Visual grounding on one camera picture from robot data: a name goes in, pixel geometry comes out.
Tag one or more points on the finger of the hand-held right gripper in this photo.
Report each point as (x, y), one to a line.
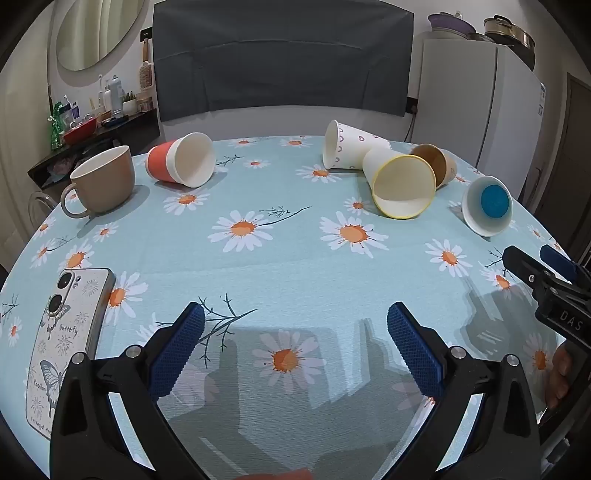
(524, 270)
(561, 261)

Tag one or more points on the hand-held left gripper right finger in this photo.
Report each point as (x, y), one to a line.
(415, 353)

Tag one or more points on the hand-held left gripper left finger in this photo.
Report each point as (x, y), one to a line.
(183, 344)

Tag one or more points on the white cup with blue bottom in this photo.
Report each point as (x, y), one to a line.
(494, 201)

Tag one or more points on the brown paper cup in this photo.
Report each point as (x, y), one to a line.
(436, 159)

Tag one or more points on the yellow paper cup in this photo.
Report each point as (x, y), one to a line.
(404, 189)

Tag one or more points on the orange paper cup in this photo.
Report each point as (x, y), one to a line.
(159, 161)

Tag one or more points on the white heart-print paper cup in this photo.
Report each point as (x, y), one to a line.
(353, 147)

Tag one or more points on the person's right hand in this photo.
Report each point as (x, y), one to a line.
(557, 374)

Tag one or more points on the dark door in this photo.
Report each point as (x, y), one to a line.
(575, 161)

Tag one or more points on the phone in butterfly case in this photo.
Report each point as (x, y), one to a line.
(64, 341)

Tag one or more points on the daisy-print blue tablecloth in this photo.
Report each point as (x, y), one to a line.
(295, 272)

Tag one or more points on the beige ceramic mug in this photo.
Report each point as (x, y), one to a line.
(104, 180)

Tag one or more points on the white refrigerator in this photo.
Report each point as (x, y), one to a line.
(461, 97)

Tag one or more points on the clear plastic chair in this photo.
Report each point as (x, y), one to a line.
(39, 203)

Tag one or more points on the dark side shelf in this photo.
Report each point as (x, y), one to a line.
(134, 129)

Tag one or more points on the steel pot with lid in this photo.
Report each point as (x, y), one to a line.
(508, 30)

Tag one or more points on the small potted plant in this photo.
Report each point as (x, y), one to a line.
(129, 105)

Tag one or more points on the green bottle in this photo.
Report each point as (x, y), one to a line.
(55, 129)

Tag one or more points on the purple pot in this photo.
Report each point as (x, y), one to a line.
(450, 25)

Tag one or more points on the dark grey cloth cover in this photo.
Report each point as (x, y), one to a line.
(281, 60)

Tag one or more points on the oval wall mirror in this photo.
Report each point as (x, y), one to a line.
(97, 32)

